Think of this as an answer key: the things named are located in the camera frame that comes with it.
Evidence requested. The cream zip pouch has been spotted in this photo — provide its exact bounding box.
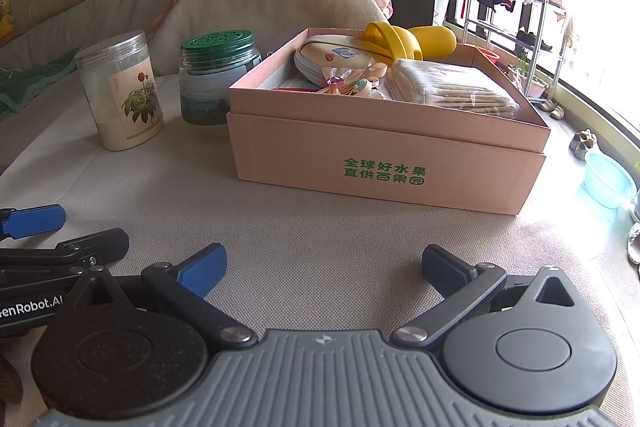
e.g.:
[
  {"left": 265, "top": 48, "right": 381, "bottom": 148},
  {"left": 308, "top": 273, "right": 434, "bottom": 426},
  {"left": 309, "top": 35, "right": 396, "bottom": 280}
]
[{"left": 293, "top": 34, "right": 374, "bottom": 80}]

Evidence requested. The yellow silicone funnel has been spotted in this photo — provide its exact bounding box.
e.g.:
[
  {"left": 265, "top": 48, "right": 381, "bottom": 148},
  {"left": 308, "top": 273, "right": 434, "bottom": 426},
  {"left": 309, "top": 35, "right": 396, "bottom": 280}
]
[{"left": 363, "top": 21, "right": 459, "bottom": 63}]

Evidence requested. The cotton swab pack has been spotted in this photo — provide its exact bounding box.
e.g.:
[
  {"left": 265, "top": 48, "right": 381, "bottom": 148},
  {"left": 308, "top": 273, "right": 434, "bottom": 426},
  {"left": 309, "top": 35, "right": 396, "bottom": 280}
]
[{"left": 389, "top": 58, "right": 522, "bottom": 118}]

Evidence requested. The yellow plush toy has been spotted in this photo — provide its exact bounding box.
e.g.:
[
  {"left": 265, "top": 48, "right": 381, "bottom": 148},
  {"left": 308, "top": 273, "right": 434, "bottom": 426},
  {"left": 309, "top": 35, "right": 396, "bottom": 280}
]
[{"left": 0, "top": 0, "right": 17, "bottom": 46}]

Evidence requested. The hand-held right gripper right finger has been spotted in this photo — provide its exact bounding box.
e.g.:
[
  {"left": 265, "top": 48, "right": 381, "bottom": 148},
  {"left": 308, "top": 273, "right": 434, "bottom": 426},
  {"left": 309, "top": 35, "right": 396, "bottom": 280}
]
[{"left": 391, "top": 244, "right": 576, "bottom": 351}]

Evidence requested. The potted plant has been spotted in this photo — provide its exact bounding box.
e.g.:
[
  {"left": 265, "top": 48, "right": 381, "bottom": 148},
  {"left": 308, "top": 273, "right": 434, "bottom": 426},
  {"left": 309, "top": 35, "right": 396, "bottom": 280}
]
[{"left": 514, "top": 48, "right": 549, "bottom": 100}]

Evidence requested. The pink bow hair accessory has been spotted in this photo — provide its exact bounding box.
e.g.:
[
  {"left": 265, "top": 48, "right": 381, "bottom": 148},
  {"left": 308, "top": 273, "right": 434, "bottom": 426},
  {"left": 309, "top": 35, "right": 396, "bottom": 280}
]
[{"left": 315, "top": 63, "right": 388, "bottom": 98}]

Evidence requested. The light blue basin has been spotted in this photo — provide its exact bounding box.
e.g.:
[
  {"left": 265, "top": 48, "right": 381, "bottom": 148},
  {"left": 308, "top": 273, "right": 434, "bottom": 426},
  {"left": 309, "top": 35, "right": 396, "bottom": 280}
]
[{"left": 583, "top": 150, "right": 639, "bottom": 210}]

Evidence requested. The pair of slippers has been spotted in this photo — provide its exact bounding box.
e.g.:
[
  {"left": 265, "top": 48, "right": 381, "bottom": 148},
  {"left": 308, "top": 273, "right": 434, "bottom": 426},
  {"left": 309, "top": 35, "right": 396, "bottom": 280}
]
[{"left": 537, "top": 99, "right": 566, "bottom": 121}]

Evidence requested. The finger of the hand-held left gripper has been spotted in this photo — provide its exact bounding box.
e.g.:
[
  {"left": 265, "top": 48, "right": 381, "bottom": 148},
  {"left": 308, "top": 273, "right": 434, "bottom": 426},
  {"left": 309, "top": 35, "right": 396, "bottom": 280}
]
[
  {"left": 0, "top": 228, "right": 130, "bottom": 281},
  {"left": 0, "top": 204, "right": 67, "bottom": 241}
]

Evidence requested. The clear jar with flower label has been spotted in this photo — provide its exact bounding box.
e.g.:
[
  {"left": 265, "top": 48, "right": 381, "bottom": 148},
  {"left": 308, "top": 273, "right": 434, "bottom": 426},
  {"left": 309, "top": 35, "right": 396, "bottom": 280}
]
[{"left": 75, "top": 30, "right": 165, "bottom": 152}]

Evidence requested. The green cloth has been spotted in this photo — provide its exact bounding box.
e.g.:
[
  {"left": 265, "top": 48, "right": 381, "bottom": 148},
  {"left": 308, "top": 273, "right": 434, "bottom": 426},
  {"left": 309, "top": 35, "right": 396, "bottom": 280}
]
[{"left": 0, "top": 48, "right": 87, "bottom": 122}]

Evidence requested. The metal rack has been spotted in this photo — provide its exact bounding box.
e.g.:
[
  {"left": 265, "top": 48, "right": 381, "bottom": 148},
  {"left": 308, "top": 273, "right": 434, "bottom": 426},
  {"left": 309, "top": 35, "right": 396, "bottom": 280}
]
[{"left": 462, "top": 0, "right": 572, "bottom": 101}]

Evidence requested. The green lid glass jar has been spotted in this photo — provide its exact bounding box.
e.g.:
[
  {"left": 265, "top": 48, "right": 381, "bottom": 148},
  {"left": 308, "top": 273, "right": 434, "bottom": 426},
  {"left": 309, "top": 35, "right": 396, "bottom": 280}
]
[{"left": 178, "top": 31, "right": 263, "bottom": 126}]

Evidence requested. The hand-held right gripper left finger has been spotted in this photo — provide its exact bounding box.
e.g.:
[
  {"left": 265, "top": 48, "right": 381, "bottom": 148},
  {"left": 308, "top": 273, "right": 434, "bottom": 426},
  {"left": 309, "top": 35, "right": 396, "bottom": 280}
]
[{"left": 65, "top": 243, "right": 256, "bottom": 352}]

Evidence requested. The pink cardboard box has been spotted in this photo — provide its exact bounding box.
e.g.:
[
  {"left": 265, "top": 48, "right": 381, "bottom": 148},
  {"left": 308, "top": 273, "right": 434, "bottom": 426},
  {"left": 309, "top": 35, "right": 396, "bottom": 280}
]
[{"left": 226, "top": 26, "right": 552, "bottom": 217}]

